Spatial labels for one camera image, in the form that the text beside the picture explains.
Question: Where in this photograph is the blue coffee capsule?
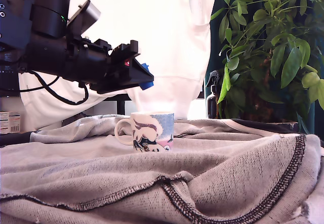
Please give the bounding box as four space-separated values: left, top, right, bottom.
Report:
140 62 155 91

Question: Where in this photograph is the black monitor stand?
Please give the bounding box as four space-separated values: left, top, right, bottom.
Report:
100 94 131 116

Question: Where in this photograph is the white draped shirt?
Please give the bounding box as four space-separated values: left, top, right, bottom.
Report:
19 0 219 131

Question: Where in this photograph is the white and blue illustrated mug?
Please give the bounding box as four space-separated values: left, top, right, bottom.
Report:
114 111 175 153

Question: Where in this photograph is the dark spray bottle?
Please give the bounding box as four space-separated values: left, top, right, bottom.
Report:
205 70 224 120

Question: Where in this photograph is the dark green curtain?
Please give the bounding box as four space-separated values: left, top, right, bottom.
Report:
205 0 324 120

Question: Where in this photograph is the black computer monitor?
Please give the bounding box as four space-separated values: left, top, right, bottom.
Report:
0 0 21 98

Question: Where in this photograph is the white printed cardboard box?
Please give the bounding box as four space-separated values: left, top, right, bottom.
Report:
0 110 21 135

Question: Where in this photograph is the grey sweatshirt cloth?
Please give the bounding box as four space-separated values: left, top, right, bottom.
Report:
0 114 324 224

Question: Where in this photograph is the green leafy houseplant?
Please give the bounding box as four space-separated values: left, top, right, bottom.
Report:
211 0 324 134

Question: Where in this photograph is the thick black cable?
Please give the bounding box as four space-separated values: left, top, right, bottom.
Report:
27 69 90 106

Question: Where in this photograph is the grey camera box with bracket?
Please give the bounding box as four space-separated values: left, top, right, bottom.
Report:
66 0 102 42

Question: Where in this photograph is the thin black cable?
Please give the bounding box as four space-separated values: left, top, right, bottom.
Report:
19 76 60 93

